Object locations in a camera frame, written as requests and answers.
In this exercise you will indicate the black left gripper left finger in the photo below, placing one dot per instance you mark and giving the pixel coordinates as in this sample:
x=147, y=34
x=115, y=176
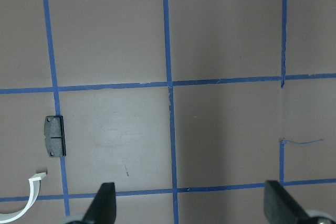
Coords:
x=103, y=208

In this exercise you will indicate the white curved plastic part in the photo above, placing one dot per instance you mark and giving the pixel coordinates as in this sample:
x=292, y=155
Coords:
x=34, y=188

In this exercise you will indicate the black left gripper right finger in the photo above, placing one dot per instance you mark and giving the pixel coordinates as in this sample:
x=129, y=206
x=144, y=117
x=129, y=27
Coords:
x=279, y=206

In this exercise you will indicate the black brake pad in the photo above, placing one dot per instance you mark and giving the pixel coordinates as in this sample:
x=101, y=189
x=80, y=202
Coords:
x=54, y=133

